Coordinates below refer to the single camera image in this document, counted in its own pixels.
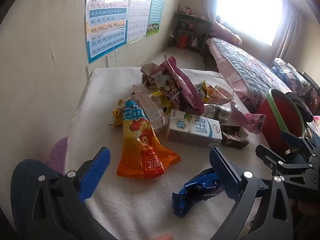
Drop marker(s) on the white wall socket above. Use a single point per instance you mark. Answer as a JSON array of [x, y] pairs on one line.
[[118, 54], [110, 60]]

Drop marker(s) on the cream orange packet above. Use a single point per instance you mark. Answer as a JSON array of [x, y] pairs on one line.
[[220, 93]]

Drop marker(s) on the yellow foil wrapper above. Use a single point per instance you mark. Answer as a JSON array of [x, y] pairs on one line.
[[201, 90]]

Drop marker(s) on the white blue milk carton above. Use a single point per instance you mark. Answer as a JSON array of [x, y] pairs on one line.
[[197, 130]]

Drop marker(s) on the floral pillow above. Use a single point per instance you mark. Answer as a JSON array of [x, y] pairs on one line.
[[287, 72]]

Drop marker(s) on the pink pillow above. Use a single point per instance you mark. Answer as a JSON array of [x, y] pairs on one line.
[[225, 32]]

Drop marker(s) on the bright window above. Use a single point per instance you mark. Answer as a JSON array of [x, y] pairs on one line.
[[250, 10]]

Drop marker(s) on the brown small box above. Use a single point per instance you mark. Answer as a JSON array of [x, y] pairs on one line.
[[233, 137]]

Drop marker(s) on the yellow torn box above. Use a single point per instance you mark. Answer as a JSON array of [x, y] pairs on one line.
[[156, 94]]

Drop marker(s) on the black cloth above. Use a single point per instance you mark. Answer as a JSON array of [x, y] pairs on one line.
[[298, 105]]

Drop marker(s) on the white pink chart poster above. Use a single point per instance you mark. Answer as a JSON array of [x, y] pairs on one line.
[[138, 12]]

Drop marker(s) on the blue letter wall poster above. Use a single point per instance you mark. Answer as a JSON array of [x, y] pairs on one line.
[[107, 30]]

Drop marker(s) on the dark wooden headboard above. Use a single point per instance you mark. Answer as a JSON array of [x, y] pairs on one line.
[[312, 85]]

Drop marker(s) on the beige curtain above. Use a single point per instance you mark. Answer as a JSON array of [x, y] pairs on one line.
[[290, 30], [208, 0]]

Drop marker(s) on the paper ball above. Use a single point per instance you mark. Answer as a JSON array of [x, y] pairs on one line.
[[150, 76]]

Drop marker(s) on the white torn long box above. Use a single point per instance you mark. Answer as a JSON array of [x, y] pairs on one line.
[[150, 107]]

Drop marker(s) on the yellow small candy wrapper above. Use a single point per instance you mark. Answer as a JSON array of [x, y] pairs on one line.
[[117, 116]]

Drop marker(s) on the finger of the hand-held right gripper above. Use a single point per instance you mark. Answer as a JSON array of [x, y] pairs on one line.
[[270, 156], [292, 138]]

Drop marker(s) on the blue shiny wrapper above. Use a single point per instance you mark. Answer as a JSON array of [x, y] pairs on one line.
[[195, 190]]

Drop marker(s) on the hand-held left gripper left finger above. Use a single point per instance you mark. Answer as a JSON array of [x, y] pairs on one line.
[[96, 172]]

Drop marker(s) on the small toys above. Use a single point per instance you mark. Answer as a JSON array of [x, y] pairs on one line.
[[186, 10]]

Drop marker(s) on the purple stool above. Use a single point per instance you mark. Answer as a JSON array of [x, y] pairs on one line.
[[58, 152]]

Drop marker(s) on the bed with patterned quilt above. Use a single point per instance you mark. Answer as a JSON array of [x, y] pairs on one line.
[[245, 65]]

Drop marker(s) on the orange snack bag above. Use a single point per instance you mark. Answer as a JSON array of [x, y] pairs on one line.
[[142, 150]]

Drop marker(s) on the dark bedside shelf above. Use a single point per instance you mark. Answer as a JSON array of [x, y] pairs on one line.
[[200, 21]]

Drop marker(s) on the red bucket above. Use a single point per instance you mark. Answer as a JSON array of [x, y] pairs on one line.
[[184, 40]]

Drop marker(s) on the pink wrapper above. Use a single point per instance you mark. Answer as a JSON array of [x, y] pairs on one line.
[[252, 121]]

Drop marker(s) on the purple snack bag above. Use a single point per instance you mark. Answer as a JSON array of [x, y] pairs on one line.
[[185, 85]]

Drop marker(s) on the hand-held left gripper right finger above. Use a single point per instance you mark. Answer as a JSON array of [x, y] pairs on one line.
[[222, 170]]

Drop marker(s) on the person's left hand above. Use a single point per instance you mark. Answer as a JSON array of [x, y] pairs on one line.
[[162, 237]]

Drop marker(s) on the pink quilted blanket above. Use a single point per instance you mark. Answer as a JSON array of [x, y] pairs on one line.
[[225, 67]]

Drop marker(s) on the red basin with green rim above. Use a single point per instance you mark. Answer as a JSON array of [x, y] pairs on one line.
[[272, 120]]

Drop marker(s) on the green table wall poster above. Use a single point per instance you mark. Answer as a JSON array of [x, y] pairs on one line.
[[155, 10]]

